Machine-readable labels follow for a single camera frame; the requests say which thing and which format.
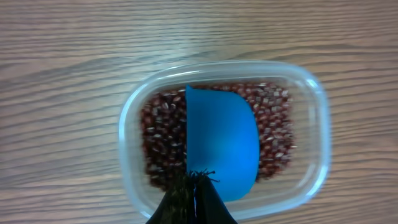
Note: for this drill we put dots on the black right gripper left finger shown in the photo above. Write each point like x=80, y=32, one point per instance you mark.
x=177, y=205

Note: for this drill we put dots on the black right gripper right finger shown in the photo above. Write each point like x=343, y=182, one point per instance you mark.
x=210, y=209

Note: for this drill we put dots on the blue plastic measuring scoop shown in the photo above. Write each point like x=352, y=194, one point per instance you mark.
x=222, y=136

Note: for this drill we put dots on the clear plastic bean container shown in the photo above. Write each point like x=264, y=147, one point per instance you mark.
x=296, y=184

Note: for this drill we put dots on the red adzuki beans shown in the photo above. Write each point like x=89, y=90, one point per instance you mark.
x=164, y=133

